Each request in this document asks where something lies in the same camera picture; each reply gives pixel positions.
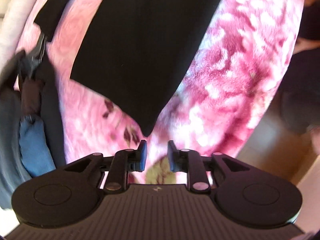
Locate blue jeans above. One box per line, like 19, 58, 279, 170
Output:
19, 116, 57, 178

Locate pink floral blanket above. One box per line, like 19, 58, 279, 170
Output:
14, 0, 307, 188

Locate white ribbed quilt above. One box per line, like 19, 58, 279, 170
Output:
0, 0, 44, 63

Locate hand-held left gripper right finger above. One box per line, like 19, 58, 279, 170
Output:
167, 140, 248, 193

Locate dark grey clothing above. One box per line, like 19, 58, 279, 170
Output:
0, 52, 33, 209

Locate dark cloth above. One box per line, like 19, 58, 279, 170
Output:
297, 4, 320, 53

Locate black pants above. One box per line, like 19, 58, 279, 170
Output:
34, 0, 232, 138

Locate brownish grey garment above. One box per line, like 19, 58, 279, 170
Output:
21, 77, 45, 120

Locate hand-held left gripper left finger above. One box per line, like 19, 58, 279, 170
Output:
64, 140, 148, 194

